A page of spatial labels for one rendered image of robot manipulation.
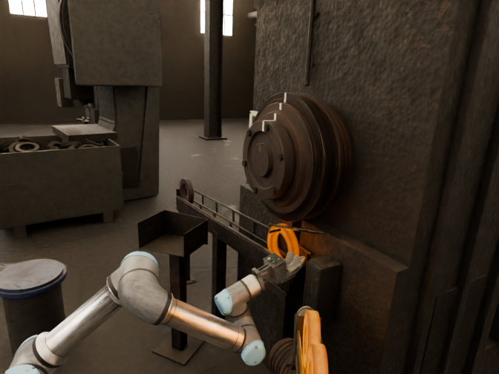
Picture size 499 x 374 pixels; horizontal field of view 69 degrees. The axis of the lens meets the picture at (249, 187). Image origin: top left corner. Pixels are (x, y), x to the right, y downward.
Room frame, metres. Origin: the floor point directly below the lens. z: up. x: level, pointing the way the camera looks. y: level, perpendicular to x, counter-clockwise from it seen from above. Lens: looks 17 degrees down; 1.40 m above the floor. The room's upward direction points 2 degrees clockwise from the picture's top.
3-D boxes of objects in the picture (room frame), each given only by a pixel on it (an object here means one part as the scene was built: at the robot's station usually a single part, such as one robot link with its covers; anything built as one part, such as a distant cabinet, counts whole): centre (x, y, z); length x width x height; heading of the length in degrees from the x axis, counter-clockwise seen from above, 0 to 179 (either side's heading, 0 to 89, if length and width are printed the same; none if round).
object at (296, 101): (1.33, -0.14, 1.11); 0.47 x 0.06 x 0.47; 31
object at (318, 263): (1.13, -0.27, 0.68); 0.11 x 0.08 x 0.24; 121
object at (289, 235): (1.33, -0.14, 0.75); 0.18 x 0.03 x 0.18; 30
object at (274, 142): (1.28, -0.06, 1.11); 0.28 x 0.06 x 0.28; 31
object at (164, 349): (1.62, 0.36, 0.36); 0.26 x 0.20 x 0.72; 66
